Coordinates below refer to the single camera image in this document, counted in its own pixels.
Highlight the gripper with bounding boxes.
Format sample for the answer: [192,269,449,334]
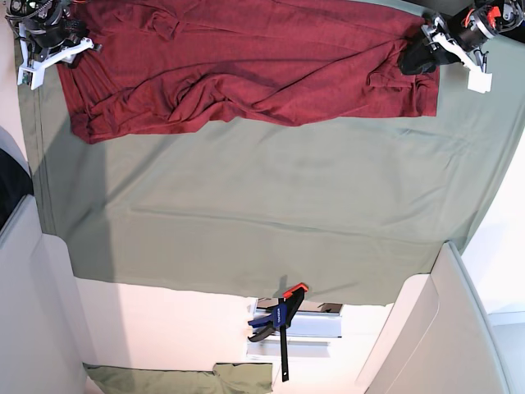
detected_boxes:
[16,16,89,66]
[398,11,491,75]

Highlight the red long-sleeve T-shirt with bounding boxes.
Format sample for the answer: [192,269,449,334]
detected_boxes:
[58,1,440,144]

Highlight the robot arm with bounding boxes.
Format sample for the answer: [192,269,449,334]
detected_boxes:
[5,0,89,77]
[399,1,524,76]

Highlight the dark navy fabric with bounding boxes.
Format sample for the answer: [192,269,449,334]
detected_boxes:
[0,149,34,227]

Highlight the green table cloth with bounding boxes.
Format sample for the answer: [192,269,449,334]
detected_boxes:
[19,28,524,305]

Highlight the white chair right side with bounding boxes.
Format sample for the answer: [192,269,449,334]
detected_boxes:
[355,242,524,393]

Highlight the white chair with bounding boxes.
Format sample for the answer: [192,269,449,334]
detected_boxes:
[355,242,524,393]
[1,130,100,393]

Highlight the blue black bar clamp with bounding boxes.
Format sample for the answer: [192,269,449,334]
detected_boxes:
[248,282,308,383]

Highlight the white chair left side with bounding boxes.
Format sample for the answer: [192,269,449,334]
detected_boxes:
[1,130,100,393]

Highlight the olive green cushion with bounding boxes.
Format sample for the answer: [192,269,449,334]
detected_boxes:
[84,363,273,393]

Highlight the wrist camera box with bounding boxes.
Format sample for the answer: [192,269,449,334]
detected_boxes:
[17,66,45,90]
[468,71,492,94]

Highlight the aluminium frame rails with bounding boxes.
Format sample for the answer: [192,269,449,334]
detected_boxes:
[246,300,344,360]

